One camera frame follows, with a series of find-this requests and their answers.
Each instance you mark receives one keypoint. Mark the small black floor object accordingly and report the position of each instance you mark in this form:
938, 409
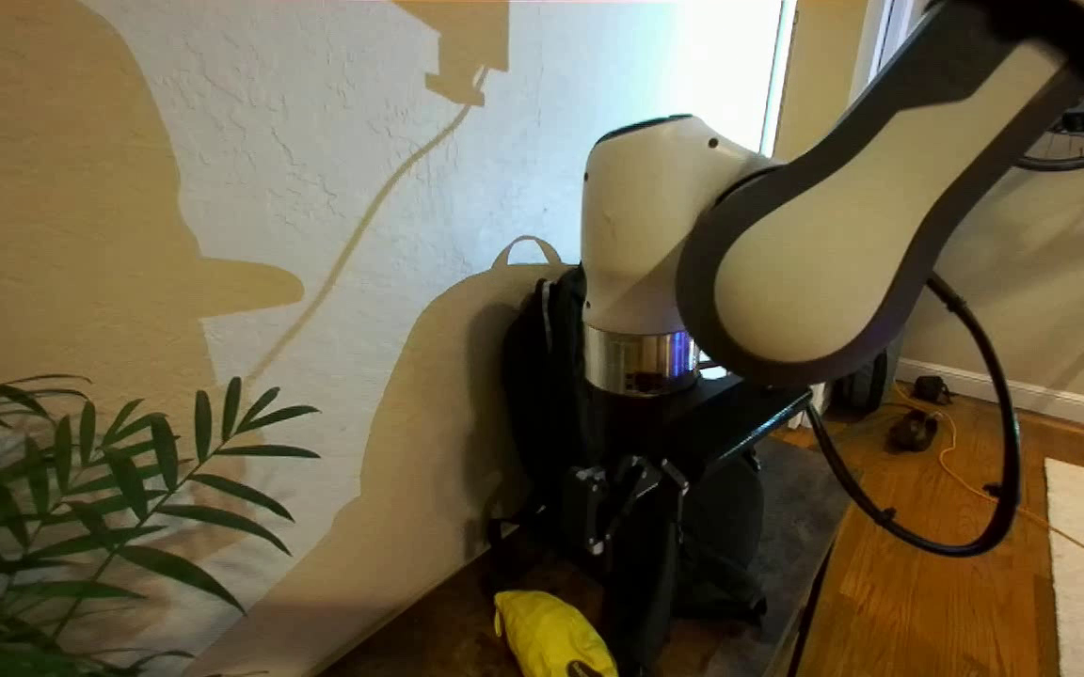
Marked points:
931, 389
911, 429

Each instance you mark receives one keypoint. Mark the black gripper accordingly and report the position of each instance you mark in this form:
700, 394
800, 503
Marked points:
623, 425

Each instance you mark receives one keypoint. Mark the black backpack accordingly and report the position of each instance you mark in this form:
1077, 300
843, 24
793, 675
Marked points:
537, 389

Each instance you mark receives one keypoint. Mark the yellow banana plush pouch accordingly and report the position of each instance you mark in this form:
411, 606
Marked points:
545, 633

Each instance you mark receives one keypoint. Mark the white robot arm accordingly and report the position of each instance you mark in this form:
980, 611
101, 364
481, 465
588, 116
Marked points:
818, 229

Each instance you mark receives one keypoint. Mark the grey floor mat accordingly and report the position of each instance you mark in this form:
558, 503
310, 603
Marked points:
793, 514

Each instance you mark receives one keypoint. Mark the green leafy potted plant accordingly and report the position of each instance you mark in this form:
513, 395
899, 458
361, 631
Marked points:
54, 503

